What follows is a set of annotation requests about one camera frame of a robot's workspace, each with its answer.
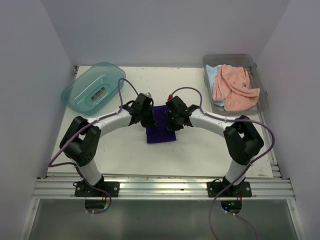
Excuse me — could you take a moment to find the dark purple towel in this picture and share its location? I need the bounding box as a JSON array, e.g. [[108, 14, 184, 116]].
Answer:
[[146, 105, 177, 144]]

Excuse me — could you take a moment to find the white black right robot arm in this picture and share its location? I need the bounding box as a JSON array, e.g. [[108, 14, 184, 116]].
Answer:
[[165, 96, 264, 197]]

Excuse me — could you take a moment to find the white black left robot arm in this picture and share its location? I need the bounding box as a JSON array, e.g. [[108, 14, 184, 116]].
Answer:
[[59, 93, 157, 197]]

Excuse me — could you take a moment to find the teal plastic tub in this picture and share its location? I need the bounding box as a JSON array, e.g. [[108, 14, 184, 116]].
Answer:
[[60, 62, 126, 116]]

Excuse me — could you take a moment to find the light blue towel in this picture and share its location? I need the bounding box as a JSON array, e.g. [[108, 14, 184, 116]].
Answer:
[[205, 64, 225, 107]]

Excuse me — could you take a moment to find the pink towel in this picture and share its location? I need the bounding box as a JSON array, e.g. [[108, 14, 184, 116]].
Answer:
[[212, 64, 260, 112]]

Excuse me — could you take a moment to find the clear grey plastic bin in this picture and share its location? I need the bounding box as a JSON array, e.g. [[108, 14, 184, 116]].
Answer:
[[202, 53, 269, 116]]

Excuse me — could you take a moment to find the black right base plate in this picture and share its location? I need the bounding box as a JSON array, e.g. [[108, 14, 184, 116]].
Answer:
[[206, 178, 253, 198]]

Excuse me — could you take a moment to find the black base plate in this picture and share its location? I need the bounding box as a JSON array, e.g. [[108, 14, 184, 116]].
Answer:
[[72, 180, 120, 198], [206, 178, 253, 198]]

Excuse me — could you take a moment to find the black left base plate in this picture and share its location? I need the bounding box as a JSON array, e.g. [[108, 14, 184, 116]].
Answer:
[[72, 180, 120, 198]]

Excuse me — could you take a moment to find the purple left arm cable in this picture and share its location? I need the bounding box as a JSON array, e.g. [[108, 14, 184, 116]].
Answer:
[[48, 78, 140, 215]]

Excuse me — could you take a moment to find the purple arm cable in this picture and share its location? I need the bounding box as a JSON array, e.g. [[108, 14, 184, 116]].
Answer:
[[209, 86, 276, 240], [48, 78, 140, 215]]

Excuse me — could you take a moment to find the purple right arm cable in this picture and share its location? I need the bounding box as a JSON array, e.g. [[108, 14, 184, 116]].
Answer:
[[209, 86, 276, 240]]

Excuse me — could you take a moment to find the aluminium mounting rail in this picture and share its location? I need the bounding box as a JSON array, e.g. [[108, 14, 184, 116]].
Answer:
[[32, 173, 295, 200]]

